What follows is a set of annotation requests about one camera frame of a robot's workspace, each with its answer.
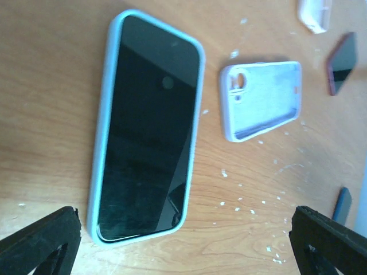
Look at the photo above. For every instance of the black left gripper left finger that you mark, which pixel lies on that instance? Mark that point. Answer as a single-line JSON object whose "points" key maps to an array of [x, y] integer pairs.
{"points": [[47, 246]]}

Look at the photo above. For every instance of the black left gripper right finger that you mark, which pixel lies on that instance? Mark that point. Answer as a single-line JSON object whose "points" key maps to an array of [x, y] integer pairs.
{"points": [[323, 246]]}

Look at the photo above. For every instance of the black smartphone dark blue edge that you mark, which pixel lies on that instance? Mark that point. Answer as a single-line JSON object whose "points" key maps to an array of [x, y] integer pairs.
{"points": [[342, 207]]}

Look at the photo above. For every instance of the light blue phone case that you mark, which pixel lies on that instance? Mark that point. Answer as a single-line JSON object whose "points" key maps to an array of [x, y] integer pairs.
{"points": [[99, 143]]}

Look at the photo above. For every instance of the lavender phone case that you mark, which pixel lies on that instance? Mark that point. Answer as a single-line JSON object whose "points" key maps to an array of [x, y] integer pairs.
{"points": [[259, 97]]}

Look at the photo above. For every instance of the pink phone case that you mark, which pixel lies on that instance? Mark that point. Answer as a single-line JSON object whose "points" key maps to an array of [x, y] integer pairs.
{"points": [[315, 14]]}

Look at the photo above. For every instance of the black smartphone red edge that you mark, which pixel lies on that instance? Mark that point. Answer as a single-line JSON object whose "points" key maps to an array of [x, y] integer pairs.
{"points": [[341, 62]]}

